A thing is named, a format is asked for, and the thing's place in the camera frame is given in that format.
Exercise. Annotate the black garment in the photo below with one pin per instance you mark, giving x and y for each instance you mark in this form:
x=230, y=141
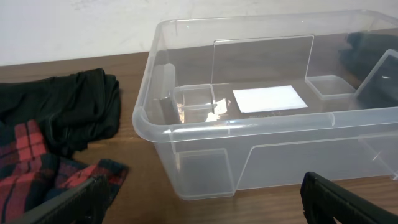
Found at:
x=71, y=111

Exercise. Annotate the red plaid flannel garment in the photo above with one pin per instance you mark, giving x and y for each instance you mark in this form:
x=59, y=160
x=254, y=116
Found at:
x=31, y=174

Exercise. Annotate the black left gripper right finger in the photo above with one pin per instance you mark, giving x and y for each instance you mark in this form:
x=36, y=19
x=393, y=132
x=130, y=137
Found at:
x=326, y=202

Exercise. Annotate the white paper label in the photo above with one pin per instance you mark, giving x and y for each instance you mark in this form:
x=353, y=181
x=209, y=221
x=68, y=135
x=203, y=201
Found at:
x=268, y=99

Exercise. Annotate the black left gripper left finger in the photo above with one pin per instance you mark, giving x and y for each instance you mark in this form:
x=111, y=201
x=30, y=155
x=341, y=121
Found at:
x=86, y=202

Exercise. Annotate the clear plastic storage container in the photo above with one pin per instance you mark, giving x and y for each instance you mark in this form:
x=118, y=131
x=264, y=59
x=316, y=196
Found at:
x=343, y=64

